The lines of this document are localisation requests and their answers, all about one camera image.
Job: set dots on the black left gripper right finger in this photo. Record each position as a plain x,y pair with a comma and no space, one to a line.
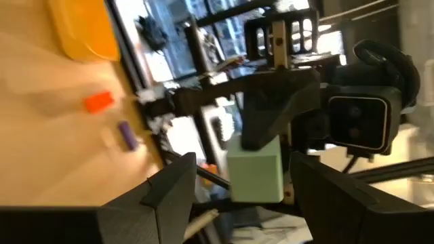
356,220

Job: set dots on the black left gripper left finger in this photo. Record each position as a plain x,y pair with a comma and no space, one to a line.
135,223

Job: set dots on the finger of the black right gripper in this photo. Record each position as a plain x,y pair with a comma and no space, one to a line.
271,112

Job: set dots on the mint green cube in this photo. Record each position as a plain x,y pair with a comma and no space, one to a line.
256,176

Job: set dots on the purple rectangular block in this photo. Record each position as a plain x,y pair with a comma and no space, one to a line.
128,135

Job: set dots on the orange toy brick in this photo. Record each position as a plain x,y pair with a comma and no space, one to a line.
99,102

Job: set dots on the yellow plastic bin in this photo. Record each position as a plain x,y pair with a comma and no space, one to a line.
84,30

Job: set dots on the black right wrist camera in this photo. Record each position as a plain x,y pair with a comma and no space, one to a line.
359,118

